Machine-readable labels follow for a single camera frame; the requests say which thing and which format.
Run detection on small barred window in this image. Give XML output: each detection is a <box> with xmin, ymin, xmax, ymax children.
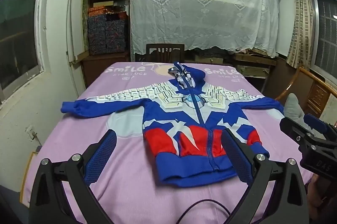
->
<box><xmin>309</xmin><ymin>0</ymin><xmax>337</xmax><ymax>77</ymax></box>

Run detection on yellow open floor box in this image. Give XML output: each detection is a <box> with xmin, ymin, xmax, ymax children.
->
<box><xmin>20</xmin><ymin>152</ymin><xmax>37</xmax><ymax>207</ymax></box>

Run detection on green patterned board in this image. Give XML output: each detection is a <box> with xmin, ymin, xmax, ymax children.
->
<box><xmin>82</xmin><ymin>0</ymin><xmax>91</xmax><ymax>52</ymax></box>

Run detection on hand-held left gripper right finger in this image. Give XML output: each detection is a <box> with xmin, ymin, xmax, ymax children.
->
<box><xmin>221</xmin><ymin>128</ymin><xmax>308</xmax><ymax>224</ymax></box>

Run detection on blue red hooded jacket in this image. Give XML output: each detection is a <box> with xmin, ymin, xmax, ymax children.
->
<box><xmin>61</xmin><ymin>61</ymin><xmax>285</xmax><ymax>186</ymax></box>

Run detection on brown wooden shelf cabinet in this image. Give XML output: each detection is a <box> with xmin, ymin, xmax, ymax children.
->
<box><xmin>80</xmin><ymin>0</ymin><xmax>132</xmax><ymax>98</ymax></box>

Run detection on stacked wooden pallets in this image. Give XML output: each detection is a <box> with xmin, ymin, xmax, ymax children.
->
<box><xmin>184</xmin><ymin>46</ymin><xmax>277</xmax><ymax>80</ymax></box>

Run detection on white lace cloth cover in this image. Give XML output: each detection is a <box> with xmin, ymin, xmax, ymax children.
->
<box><xmin>127</xmin><ymin>0</ymin><xmax>281</xmax><ymax>57</ymax></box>

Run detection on white wall outlet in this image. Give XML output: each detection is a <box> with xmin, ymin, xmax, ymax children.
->
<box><xmin>25</xmin><ymin>125</ymin><xmax>37</xmax><ymax>140</ymax></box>

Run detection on dark wooden chair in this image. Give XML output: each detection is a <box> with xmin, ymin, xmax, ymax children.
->
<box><xmin>146</xmin><ymin>43</ymin><xmax>185</xmax><ymax>63</ymax></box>

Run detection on beige patterned curtain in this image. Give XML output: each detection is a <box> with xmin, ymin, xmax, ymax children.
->
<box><xmin>286</xmin><ymin>0</ymin><xmax>316</xmax><ymax>69</ymax></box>

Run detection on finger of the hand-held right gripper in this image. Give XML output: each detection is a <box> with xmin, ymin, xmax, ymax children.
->
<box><xmin>303</xmin><ymin>113</ymin><xmax>337</xmax><ymax>140</ymax></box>
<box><xmin>279</xmin><ymin>116</ymin><xmax>337</xmax><ymax>154</ymax></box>

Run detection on grey cushion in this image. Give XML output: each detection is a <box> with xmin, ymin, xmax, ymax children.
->
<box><xmin>284</xmin><ymin>93</ymin><xmax>307</xmax><ymax>125</ymax></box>

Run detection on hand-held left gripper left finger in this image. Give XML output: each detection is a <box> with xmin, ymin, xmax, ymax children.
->
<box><xmin>28</xmin><ymin>129</ymin><xmax>118</xmax><ymax>224</ymax></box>

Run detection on pink printed blanket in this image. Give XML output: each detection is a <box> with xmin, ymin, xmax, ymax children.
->
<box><xmin>22</xmin><ymin>61</ymin><xmax>316</xmax><ymax>224</ymax></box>

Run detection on large sliding window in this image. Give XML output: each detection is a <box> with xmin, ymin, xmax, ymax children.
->
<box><xmin>0</xmin><ymin>0</ymin><xmax>50</xmax><ymax>103</ymax></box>

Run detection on black cable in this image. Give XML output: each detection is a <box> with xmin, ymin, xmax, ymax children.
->
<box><xmin>176</xmin><ymin>199</ymin><xmax>232</xmax><ymax>224</ymax></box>

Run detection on orange patterned boxes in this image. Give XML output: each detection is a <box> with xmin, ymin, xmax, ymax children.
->
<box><xmin>88</xmin><ymin>4</ymin><xmax>115</xmax><ymax>17</ymax></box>

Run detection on white leaning boards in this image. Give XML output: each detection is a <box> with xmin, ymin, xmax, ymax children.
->
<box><xmin>66</xmin><ymin>0</ymin><xmax>88</xmax><ymax>64</ymax></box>

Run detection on light wooden armchair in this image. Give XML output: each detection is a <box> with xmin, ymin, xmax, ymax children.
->
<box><xmin>275</xmin><ymin>66</ymin><xmax>337</xmax><ymax>127</ymax></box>

